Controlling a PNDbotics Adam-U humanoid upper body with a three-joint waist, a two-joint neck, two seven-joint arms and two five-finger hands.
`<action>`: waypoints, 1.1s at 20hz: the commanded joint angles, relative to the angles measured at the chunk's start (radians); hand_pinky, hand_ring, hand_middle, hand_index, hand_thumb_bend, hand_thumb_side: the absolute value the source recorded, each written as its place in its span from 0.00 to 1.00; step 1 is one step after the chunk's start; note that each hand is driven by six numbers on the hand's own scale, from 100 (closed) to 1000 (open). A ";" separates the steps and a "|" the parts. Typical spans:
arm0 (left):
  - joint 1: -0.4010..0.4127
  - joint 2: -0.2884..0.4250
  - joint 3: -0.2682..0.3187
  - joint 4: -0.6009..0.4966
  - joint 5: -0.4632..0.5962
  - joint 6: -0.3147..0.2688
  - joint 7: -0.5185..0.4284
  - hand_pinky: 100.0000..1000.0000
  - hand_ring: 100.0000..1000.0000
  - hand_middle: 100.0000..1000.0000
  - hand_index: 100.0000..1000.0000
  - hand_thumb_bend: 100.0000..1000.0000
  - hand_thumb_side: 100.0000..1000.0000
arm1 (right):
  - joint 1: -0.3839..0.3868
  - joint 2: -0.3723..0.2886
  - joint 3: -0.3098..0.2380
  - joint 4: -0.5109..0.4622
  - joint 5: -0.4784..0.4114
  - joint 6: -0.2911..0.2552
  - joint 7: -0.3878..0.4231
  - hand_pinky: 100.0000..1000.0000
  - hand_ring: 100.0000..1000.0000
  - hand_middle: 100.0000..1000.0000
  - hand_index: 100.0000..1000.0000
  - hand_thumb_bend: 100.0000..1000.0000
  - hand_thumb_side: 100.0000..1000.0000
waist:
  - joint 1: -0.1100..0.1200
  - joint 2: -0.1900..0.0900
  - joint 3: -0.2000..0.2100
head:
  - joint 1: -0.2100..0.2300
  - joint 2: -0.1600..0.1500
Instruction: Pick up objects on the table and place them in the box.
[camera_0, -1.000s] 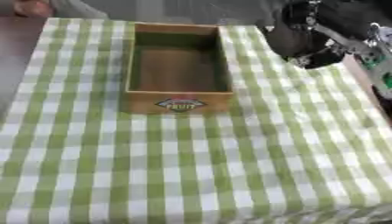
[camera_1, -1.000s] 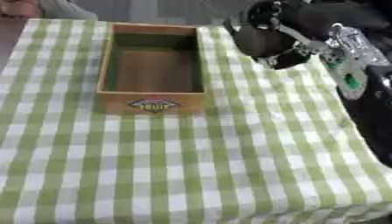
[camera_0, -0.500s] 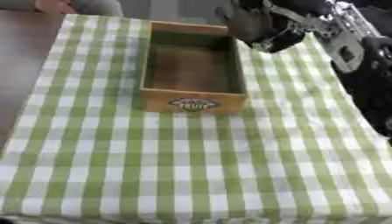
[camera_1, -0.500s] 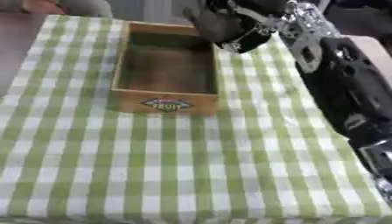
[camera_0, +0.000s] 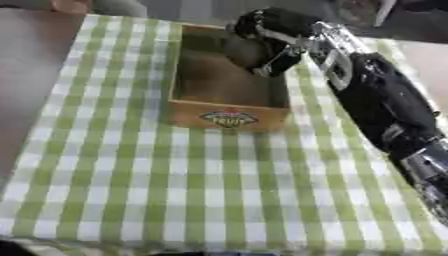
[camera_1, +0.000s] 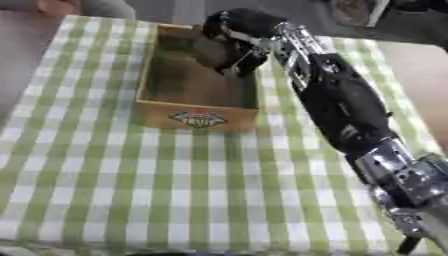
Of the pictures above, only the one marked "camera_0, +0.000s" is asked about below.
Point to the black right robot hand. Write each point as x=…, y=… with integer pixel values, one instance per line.
x=274, y=25

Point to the orange-brown chair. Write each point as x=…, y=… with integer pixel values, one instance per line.
x=71, y=5

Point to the silver and black right robot arm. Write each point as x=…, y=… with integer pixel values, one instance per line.
x=379, y=100

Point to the tan cardboard box brown inside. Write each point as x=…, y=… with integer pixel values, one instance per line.
x=224, y=96

